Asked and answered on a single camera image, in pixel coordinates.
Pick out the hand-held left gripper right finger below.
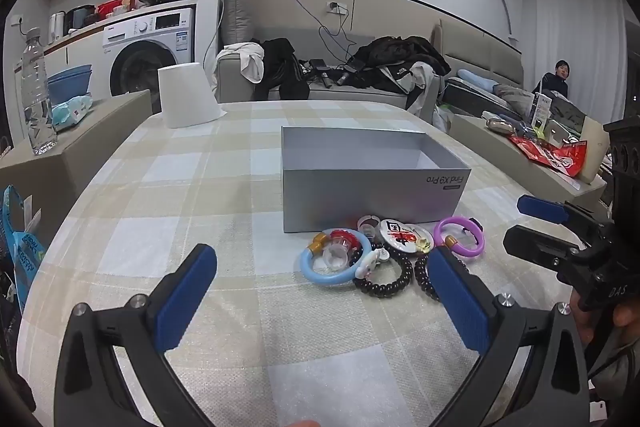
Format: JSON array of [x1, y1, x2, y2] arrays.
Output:
[[427, 248, 598, 427]]

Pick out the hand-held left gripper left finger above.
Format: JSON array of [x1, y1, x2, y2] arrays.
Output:
[[52, 244, 218, 427]]

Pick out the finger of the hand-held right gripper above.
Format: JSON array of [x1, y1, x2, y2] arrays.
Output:
[[517, 194, 608, 239], [502, 224, 601, 289]]

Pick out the black coil hair tie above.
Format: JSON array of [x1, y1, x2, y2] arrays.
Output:
[[414, 252, 441, 300], [352, 247, 415, 300]]

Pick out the purple ring bracelet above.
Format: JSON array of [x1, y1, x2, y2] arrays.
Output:
[[433, 215, 487, 258]]

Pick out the light blue ring bracelet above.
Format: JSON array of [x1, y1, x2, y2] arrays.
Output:
[[300, 229, 373, 285]]

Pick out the grey cardboard box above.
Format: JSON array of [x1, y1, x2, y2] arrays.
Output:
[[280, 126, 472, 234]]

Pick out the person's right forearm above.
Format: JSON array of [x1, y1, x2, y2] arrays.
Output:
[[587, 332, 640, 413]]

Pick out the person's right hand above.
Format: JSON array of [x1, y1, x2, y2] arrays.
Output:
[[572, 297, 640, 343]]

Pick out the red plastic bag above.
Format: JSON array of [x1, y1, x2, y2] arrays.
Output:
[[507, 134, 588, 178]]

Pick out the beige upholstered bench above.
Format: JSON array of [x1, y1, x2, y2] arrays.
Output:
[[0, 89, 153, 248], [450, 114, 606, 208]]

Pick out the white red pin badge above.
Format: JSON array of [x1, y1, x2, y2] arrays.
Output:
[[380, 219, 418, 253]]

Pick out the white charm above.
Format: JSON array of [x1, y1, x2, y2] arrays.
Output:
[[354, 248, 391, 280]]

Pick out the white card stand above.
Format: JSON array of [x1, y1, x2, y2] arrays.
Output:
[[530, 93, 553, 128]]

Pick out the blue printed packet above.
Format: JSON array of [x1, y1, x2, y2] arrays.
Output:
[[0, 184, 48, 313]]

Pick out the white grey jacket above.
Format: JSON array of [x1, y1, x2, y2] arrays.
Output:
[[400, 61, 441, 115]]

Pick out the white curtain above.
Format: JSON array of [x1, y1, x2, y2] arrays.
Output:
[[522, 0, 626, 108]]

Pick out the black jacket pile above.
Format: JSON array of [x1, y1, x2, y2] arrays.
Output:
[[345, 36, 451, 95]]

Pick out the wet wipes pack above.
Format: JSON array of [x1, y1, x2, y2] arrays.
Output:
[[51, 94, 93, 131]]

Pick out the beige sofa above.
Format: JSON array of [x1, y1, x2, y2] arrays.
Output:
[[215, 19, 443, 122]]

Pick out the clear water bottle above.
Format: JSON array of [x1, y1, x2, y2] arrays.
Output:
[[20, 27, 58, 156]]

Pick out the blue plastic basin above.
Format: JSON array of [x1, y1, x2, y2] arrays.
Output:
[[47, 64, 93, 105]]

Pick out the white garment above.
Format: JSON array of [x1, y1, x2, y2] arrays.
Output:
[[239, 42, 266, 84]]

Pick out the black garment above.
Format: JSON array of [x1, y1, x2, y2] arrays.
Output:
[[255, 38, 311, 100]]

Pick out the white washing machine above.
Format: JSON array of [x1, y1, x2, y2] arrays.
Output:
[[102, 8, 197, 100]]

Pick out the grey cushion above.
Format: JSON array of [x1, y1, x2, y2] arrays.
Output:
[[220, 0, 257, 50]]

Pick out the white kettle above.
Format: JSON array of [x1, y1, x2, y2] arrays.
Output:
[[49, 12, 68, 44]]

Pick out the clear plastic ring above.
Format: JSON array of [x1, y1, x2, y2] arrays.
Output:
[[357, 215, 381, 238]]

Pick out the red clear toy ring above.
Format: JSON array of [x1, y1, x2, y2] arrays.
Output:
[[322, 229, 362, 269]]

